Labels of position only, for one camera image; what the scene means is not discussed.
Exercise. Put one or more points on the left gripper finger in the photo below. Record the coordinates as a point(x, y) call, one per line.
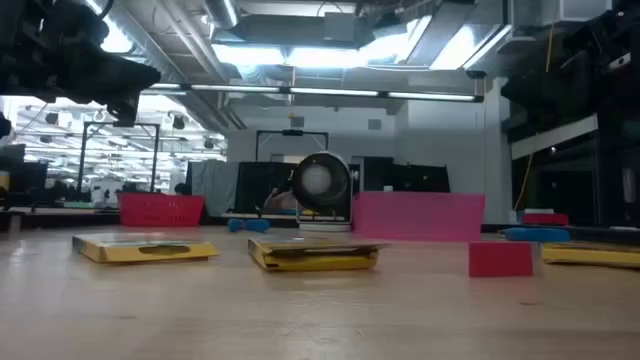
point(130, 80)
point(122, 110)

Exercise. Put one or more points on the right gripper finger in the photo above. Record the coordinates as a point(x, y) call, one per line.
point(527, 92)

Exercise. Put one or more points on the yellow crayon box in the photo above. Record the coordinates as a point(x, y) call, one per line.
point(145, 251)
point(310, 260)
point(590, 256)

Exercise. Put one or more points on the red eraser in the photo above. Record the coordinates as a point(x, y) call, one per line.
point(500, 259)

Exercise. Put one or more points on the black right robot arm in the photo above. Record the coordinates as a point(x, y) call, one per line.
point(620, 30)

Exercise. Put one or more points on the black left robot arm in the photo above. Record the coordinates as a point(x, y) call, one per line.
point(30, 20)

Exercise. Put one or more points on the white beam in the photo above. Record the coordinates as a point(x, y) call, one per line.
point(555, 135)

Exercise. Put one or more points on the person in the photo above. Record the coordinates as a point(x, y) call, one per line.
point(182, 189)

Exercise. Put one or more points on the red plastic basket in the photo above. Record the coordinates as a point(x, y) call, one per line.
point(160, 210)

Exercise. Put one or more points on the grey cloth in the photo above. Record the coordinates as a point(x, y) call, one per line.
point(215, 182)

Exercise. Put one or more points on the low red container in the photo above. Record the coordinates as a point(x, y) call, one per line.
point(545, 219)

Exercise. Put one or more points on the black panel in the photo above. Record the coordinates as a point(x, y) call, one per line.
point(260, 185)
point(405, 177)

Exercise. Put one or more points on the pink plastic tray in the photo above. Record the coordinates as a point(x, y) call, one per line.
point(420, 217)

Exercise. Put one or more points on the long LED light bar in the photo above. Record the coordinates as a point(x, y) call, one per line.
point(330, 92)

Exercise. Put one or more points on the white cylindrical lamp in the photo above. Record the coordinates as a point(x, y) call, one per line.
point(320, 181)

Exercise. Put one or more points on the black metal gantry frame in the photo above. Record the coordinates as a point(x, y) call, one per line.
point(292, 133)
point(155, 155)

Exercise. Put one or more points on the silver ventilation duct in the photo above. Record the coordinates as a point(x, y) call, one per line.
point(220, 12)

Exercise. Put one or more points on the black aluminium table frame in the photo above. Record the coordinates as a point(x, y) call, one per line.
point(55, 220)

